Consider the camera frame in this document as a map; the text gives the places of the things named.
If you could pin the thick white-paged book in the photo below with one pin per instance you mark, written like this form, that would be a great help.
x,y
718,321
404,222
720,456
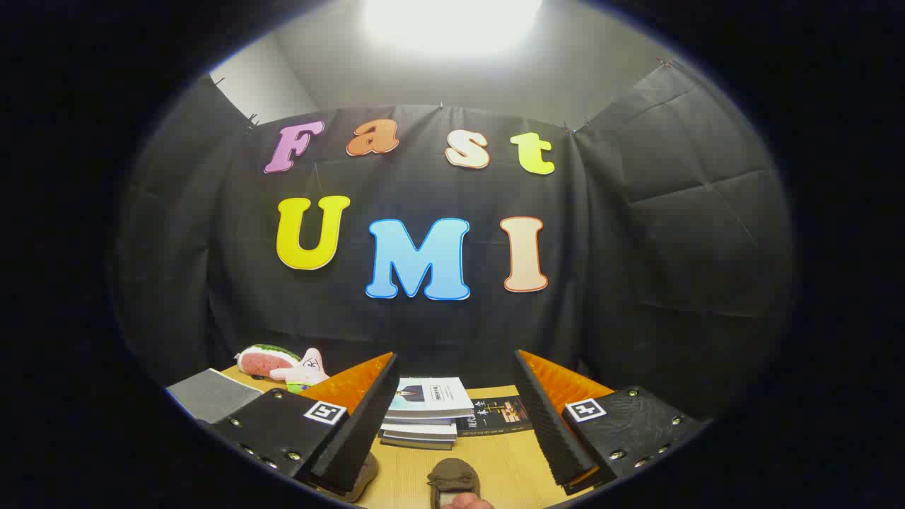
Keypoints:
x,y
421,430

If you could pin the thick black-cover book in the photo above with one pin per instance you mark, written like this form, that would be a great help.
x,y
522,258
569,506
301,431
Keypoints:
x,y
417,442

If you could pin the black book with gold print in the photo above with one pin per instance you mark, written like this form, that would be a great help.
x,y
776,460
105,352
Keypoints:
x,y
495,417

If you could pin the pink starfish plush toy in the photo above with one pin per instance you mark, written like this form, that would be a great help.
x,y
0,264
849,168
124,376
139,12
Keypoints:
x,y
307,367

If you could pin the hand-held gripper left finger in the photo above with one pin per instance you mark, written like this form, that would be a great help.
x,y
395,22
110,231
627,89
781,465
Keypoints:
x,y
353,438

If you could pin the thin grey book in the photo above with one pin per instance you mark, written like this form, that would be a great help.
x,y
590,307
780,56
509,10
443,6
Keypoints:
x,y
421,420

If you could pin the white book with picture cover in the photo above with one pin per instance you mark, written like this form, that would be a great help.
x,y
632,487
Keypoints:
x,y
431,396

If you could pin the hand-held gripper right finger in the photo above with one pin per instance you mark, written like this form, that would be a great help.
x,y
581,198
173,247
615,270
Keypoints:
x,y
555,431

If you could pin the brown fuzzy shoe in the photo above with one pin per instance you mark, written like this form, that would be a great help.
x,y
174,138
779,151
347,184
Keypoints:
x,y
452,474
364,475

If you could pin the watermelon slice plush toy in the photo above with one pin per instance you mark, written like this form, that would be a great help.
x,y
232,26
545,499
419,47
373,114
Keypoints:
x,y
261,362

